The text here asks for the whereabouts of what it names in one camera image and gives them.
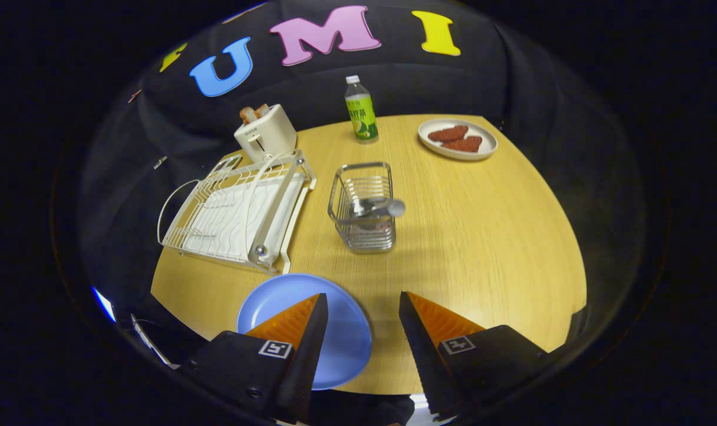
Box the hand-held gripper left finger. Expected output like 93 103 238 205
178 293 329 424

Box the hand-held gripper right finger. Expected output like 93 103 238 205
399 291 548 421

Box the blue plate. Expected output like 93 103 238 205
236 273 373 391

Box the metal wire basket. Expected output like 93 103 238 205
328 162 397 254

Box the metal spoon checkered handle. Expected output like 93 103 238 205
350 197 406 221

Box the white wire dish rack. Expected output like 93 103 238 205
157 149 317 275

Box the white oval dish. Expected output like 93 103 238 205
418 118 499 162

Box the computer monitor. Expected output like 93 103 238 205
91 286 118 323

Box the red meat slice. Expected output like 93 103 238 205
428 125 470 143
442 135 483 153

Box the white toaster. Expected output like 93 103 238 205
234 104 298 163

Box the green label drink bottle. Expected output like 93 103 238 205
344 75 379 144

